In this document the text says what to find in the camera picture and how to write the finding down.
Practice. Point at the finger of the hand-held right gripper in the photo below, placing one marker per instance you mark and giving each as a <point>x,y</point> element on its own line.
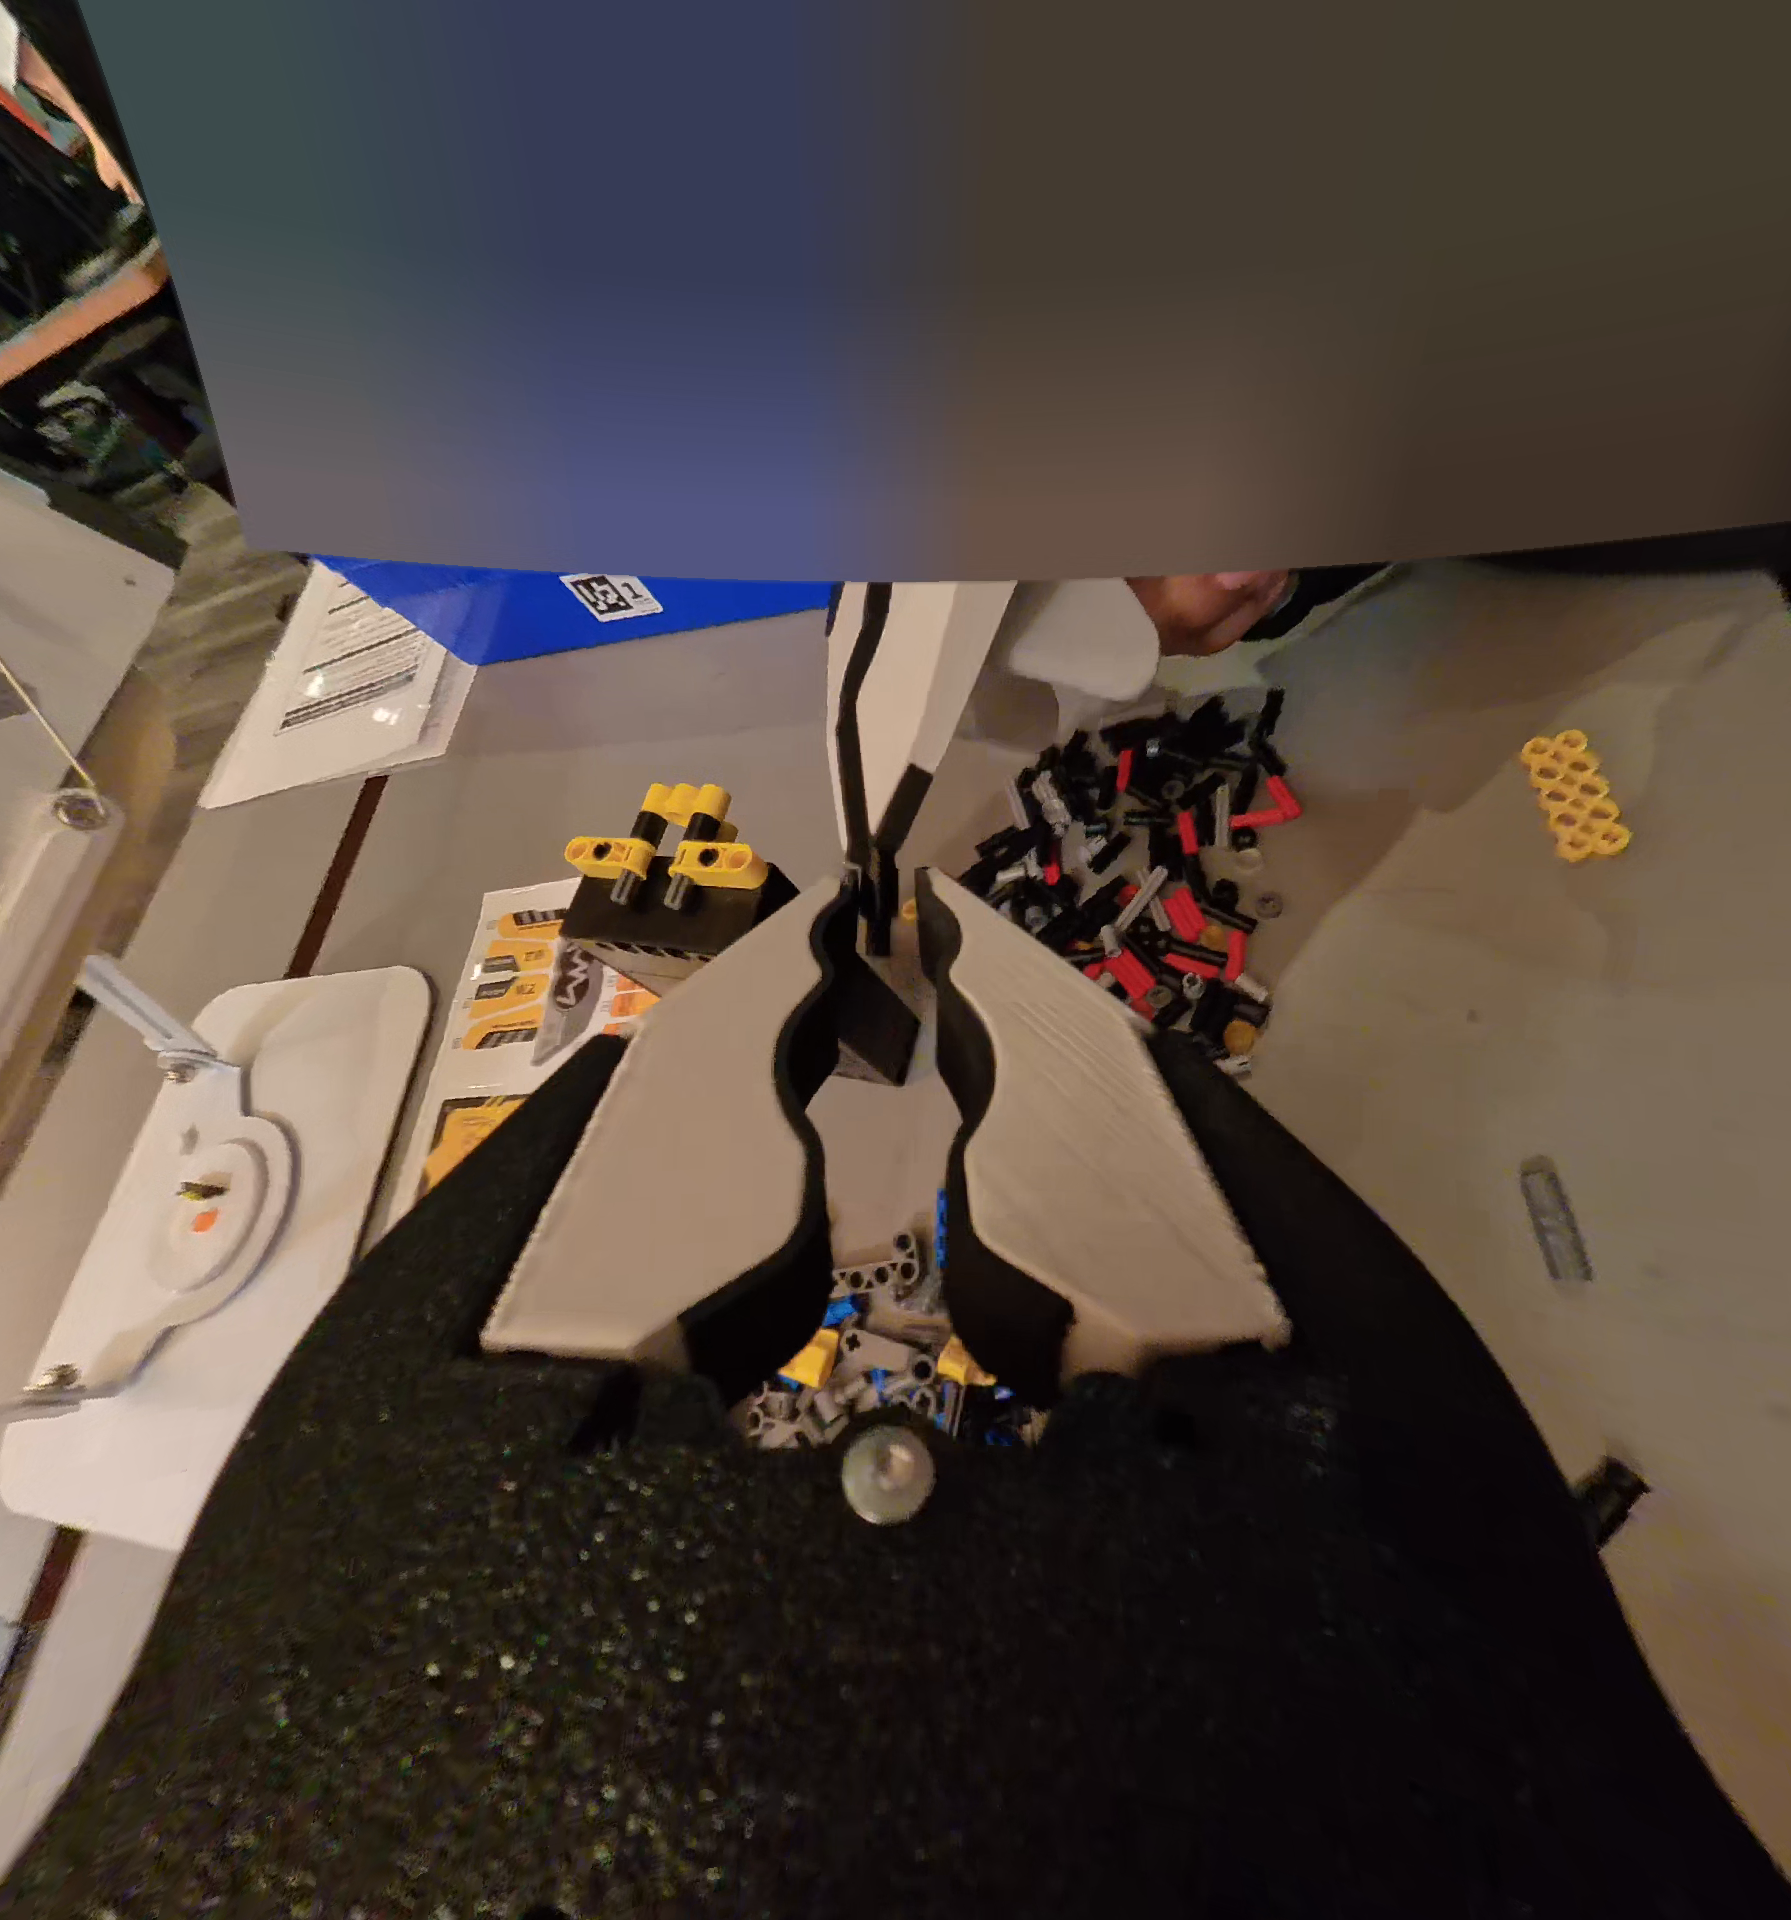
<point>841,691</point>
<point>933,675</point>

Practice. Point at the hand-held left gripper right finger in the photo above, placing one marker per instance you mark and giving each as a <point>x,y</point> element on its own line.
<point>1091,1140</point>

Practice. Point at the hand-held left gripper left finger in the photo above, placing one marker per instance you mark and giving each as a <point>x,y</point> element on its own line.
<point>657,1140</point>

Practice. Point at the black brick assembly yellow connectors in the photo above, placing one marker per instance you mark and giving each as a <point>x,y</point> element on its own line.
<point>671,901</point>

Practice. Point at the person's right hand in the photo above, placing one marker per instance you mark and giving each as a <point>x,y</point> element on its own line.
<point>1203,612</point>

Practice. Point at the yellow black sticker sheet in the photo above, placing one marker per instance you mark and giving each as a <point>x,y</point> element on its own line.
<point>513,982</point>

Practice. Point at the pile of black red pins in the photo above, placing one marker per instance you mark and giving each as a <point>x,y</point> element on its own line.
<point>1137,884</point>

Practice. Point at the pile of grey blue pieces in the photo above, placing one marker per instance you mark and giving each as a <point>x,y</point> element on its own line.
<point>873,1329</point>

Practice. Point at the blue storage bin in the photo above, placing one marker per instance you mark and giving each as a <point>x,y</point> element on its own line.
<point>505,608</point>

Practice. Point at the white book stand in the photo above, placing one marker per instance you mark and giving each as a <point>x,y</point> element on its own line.
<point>281,1080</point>

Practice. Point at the small clear grey brick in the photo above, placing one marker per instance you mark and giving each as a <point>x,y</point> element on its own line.
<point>1556,1218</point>

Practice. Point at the paper sheet in plastic sleeve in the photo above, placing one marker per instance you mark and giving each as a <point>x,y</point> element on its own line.
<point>341,691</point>

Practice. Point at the background shelf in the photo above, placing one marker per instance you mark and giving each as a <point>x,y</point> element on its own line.
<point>25,225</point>

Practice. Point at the yellow perforated frame piece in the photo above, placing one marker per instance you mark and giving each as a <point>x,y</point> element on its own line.
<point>1578,795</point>

